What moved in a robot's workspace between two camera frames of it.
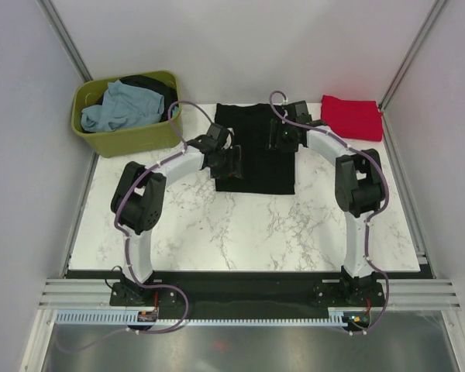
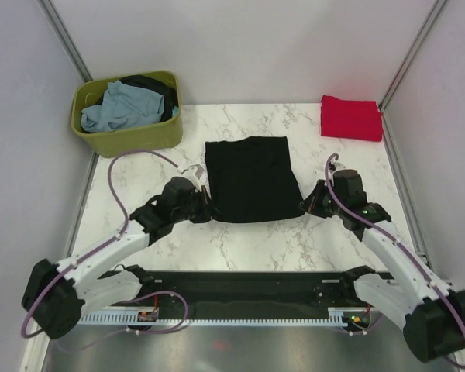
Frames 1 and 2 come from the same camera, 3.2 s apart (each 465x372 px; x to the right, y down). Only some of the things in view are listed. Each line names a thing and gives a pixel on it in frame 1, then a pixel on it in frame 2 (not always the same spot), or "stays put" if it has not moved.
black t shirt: (263, 170) → (252, 178)
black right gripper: (277, 127) → (311, 204)
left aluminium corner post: (55, 22) stays put
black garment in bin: (143, 82) stays put
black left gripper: (233, 168) → (207, 210)
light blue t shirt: (124, 105) stays put
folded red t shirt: (357, 120) stays put
